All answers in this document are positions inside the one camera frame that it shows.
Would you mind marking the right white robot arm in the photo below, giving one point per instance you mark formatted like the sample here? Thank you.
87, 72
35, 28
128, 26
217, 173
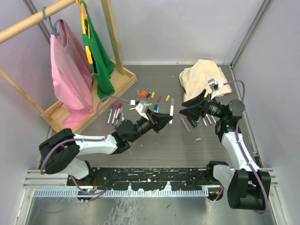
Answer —
247, 185

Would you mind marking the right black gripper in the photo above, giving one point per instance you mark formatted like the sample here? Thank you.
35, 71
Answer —
202, 105

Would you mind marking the pink pen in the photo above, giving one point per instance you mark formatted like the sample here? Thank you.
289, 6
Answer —
184, 123

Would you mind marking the orange black highlighter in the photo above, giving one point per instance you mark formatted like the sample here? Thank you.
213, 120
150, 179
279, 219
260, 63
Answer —
192, 122

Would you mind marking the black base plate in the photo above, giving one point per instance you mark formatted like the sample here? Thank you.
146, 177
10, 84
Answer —
148, 179

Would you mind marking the wooden clothes rack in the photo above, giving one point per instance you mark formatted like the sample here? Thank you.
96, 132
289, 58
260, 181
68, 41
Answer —
121, 78

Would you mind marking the pink shirt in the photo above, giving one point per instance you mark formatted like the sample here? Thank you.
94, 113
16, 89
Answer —
71, 75

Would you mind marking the dark purple marker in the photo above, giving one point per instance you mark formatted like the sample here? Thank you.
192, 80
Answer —
118, 118

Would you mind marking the grey cap marker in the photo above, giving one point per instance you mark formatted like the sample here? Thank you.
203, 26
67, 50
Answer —
172, 107

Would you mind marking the red cap marker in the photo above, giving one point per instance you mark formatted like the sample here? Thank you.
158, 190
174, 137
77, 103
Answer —
120, 105

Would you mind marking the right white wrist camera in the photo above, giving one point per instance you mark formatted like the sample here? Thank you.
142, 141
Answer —
215, 87

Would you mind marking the green shirt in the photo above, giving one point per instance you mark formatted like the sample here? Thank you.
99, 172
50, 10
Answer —
102, 64

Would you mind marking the slotted cable duct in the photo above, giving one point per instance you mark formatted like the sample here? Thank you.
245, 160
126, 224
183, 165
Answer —
74, 192

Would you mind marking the yellow clothes hanger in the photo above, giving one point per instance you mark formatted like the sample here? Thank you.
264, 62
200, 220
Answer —
85, 29

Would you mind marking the orange highlighter cap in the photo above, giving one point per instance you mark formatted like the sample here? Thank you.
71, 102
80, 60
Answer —
143, 93

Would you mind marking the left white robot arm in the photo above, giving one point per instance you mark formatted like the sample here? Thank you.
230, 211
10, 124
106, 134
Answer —
60, 152

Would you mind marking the beige cloth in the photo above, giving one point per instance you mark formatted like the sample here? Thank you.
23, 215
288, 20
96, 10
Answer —
195, 78

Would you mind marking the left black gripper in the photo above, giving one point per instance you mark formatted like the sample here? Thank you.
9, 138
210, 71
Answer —
161, 119

